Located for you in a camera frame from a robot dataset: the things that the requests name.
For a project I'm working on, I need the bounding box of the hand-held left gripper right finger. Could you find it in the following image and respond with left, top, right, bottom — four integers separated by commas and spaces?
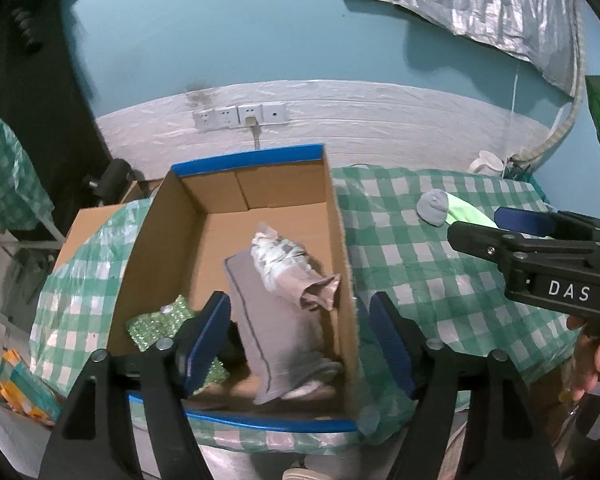
369, 291, 563, 480

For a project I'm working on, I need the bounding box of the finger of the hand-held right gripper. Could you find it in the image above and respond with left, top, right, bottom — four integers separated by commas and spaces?
494, 206, 600, 243
447, 221, 536, 281

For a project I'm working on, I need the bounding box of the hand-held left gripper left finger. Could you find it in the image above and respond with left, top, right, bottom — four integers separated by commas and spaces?
40, 291, 232, 480

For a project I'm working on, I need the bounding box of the green sequined cloth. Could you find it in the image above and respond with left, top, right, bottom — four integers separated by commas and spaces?
126, 294, 231, 391

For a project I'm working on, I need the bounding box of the grey towel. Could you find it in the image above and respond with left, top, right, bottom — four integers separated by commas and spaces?
223, 250, 343, 406

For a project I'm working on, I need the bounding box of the cardboard box with blue tape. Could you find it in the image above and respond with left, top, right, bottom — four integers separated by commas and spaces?
107, 143, 361, 433

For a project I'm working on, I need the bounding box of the grey beige patterned cloth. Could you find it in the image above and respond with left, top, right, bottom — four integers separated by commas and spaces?
250, 221, 342, 312

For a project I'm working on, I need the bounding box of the person's right forearm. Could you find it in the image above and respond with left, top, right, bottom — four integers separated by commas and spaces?
562, 377, 600, 480

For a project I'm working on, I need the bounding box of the neon green cloth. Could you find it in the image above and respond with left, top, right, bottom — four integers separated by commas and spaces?
445, 192, 498, 231

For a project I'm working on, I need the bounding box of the small grey sock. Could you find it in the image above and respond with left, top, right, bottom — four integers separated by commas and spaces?
416, 189, 451, 228

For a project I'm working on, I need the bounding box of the green checked plastic tablecloth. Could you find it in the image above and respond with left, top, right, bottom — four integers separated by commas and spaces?
29, 165, 581, 453

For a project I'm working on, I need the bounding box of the white cup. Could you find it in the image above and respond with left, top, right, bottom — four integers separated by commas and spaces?
467, 151, 506, 177

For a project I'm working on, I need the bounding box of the person's light shoe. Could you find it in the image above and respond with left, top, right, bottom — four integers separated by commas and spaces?
282, 465, 331, 480

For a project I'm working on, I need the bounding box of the black cylinder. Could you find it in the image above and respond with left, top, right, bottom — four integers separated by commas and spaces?
85, 158, 136, 193

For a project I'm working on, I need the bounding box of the orange green packet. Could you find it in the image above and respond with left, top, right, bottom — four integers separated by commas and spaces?
0, 349, 63, 426

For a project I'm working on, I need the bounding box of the beige power plug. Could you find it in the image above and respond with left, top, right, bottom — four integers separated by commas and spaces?
244, 115, 262, 152

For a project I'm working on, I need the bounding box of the silver tarp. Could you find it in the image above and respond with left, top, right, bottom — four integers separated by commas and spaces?
392, 0, 581, 98

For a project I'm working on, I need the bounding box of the green checked cloth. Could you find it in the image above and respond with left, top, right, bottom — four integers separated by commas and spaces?
0, 117, 56, 233

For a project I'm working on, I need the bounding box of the dark cloth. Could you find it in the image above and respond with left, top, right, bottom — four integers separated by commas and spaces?
0, 0, 113, 211

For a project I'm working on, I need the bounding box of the striped braided hose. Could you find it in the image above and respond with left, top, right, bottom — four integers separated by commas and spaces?
510, 10, 588, 166

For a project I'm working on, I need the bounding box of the thin white cord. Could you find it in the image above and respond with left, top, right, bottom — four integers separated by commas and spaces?
502, 67, 521, 176

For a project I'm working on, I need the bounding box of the grey metal frame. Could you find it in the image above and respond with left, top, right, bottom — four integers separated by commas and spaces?
0, 210, 66, 321

